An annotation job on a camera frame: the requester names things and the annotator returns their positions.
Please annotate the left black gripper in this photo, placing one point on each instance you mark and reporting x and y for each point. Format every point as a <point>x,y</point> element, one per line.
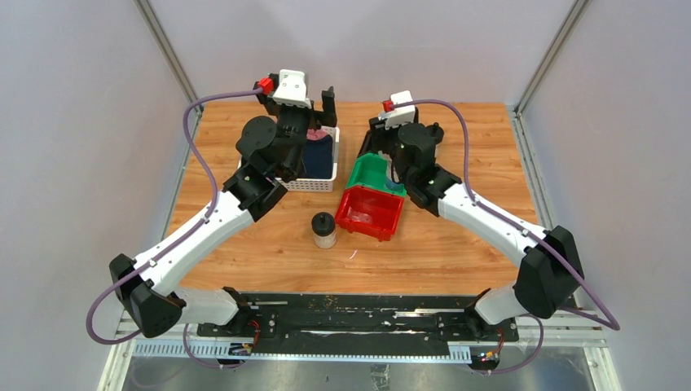
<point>275,108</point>

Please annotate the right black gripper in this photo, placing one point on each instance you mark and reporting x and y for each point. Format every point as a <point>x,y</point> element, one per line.
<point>389,131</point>

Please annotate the silver lid jar back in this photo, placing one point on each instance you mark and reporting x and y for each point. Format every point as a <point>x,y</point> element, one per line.
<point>395,187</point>

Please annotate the black cap shaker back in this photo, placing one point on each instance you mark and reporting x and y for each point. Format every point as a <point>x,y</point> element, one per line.
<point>436,132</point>

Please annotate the black cap shaker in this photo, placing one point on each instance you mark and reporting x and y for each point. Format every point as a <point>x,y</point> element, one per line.
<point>436,132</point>
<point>323,226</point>

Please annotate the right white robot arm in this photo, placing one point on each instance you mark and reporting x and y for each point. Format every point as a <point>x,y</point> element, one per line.
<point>549,269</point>

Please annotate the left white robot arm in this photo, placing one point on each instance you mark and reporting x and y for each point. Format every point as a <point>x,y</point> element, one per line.
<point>148,285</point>

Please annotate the black plastic bin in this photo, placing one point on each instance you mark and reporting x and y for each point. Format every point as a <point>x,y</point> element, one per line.
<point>368,145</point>

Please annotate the pink cloth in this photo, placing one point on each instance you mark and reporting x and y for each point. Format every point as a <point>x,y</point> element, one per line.
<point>316,135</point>

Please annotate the green plastic bin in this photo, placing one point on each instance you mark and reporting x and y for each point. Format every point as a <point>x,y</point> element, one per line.
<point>371,171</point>

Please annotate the dark blue cloth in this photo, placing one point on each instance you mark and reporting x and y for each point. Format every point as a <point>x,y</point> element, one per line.
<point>317,158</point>

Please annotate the white plastic basket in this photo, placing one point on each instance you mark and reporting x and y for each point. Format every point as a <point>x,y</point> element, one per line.
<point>318,184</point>

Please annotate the red plastic bin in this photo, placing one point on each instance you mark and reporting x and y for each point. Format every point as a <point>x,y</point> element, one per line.
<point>369,212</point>

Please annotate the black cap shaker front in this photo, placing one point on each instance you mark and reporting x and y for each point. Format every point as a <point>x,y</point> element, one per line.
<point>323,226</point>

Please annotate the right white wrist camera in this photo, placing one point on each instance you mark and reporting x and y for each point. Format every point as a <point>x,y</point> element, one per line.
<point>398,110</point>

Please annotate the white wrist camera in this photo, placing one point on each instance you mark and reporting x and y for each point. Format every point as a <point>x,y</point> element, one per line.
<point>398,110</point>
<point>292,89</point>

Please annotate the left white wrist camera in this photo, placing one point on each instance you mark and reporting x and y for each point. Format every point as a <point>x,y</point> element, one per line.
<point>292,89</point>

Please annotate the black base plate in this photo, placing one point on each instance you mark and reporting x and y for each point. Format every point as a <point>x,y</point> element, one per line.
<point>348,327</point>

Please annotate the aluminium rail frame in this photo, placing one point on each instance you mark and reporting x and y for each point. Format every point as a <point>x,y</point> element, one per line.
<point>115,375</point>

